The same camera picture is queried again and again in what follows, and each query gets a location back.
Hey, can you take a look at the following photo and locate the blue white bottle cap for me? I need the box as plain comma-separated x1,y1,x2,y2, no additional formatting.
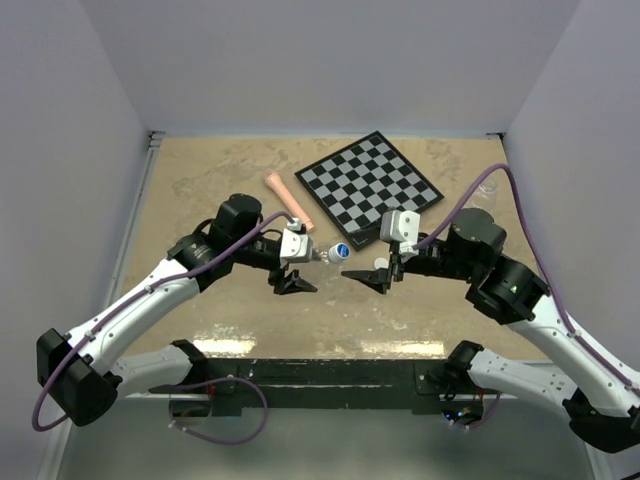
327,242,350,264

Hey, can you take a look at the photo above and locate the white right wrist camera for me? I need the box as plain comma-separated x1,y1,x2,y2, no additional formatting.
379,210,420,260

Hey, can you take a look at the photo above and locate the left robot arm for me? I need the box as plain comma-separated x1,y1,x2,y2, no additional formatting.
31,193,316,431

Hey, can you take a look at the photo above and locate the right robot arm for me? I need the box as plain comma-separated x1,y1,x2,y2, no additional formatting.
343,208,639,453

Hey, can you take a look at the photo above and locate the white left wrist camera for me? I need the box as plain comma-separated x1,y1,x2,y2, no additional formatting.
279,218,313,265

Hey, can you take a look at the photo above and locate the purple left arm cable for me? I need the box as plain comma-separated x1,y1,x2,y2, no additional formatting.
32,211,271,446

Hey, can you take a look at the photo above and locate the clear plastic bottle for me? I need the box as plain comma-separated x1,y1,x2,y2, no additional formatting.
468,178,498,213
311,244,342,270

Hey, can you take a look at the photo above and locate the aluminium frame rail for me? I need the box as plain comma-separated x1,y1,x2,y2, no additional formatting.
37,131,166,480

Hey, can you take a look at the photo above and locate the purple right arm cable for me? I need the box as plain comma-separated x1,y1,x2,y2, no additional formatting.
414,163,640,431

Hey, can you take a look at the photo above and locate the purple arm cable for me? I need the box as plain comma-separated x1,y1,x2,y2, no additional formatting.
414,163,640,431
32,211,271,446

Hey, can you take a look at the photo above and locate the pink cylindrical handle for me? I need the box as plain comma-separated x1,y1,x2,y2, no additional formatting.
264,170,315,232

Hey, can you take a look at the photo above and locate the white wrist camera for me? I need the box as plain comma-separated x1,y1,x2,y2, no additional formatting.
279,218,313,265
379,210,420,260

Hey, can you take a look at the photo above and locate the black white checkerboard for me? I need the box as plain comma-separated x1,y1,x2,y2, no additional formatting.
295,131,444,251

